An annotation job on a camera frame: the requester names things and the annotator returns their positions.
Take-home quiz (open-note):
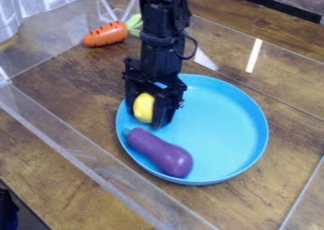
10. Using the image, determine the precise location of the purple toy eggplant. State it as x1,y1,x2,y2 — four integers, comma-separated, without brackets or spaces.
123,128,194,178

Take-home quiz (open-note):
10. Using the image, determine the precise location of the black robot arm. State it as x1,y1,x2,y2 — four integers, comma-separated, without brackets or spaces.
123,0,192,129

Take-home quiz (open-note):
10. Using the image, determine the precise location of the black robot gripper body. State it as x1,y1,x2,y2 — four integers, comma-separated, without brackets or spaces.
123,34,186,95

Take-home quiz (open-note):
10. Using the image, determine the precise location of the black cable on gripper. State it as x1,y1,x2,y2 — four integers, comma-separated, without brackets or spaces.
69,0,198,61

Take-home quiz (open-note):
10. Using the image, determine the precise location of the dark wooden baseboard strip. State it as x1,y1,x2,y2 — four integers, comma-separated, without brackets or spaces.
243,0,321,24

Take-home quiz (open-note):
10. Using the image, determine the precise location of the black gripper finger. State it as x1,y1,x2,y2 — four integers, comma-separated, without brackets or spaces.
124,77,145,110
151,90,183,129

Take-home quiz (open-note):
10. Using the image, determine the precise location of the yellow toy lemon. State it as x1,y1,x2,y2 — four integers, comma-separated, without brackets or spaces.
132,93,154,123

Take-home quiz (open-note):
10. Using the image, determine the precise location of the blue round plastic tray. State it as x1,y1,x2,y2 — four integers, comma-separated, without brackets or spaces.
115,74,267,186

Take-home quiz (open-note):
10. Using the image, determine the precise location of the orange toy carrot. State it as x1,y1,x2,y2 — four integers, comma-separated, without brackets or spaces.
81,13,141,47

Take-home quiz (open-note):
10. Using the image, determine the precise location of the clear acrylic enclosure wall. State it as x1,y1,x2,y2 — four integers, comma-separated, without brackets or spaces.
0,0,324,230

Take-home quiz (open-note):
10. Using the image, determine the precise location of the grey checkered curtain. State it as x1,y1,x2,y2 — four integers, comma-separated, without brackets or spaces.
0,0,79,44

